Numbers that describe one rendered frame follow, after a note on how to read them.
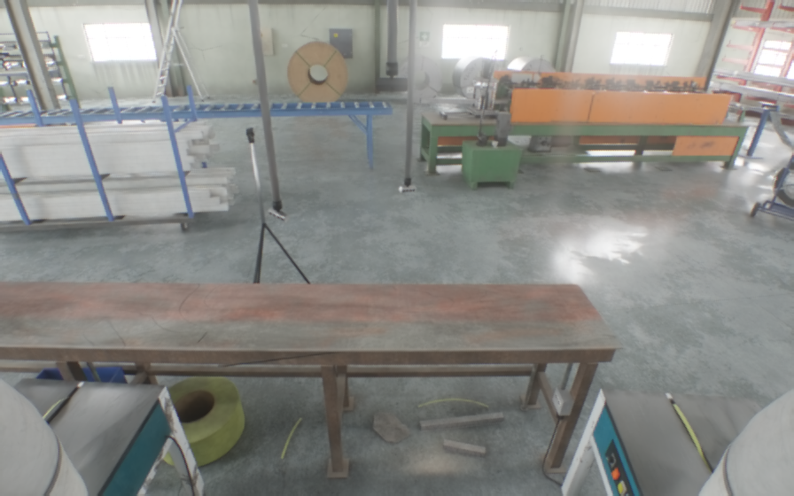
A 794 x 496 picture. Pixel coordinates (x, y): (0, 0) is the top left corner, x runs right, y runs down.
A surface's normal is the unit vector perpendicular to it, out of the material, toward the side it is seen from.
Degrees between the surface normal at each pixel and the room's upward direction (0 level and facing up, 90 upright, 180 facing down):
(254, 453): 0
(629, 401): 0
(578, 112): 90
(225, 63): 90
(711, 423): 0
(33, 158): 90
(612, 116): 90
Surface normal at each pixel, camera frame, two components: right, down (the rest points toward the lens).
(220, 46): 0.14, 0.48
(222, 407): 0.02, -0.88
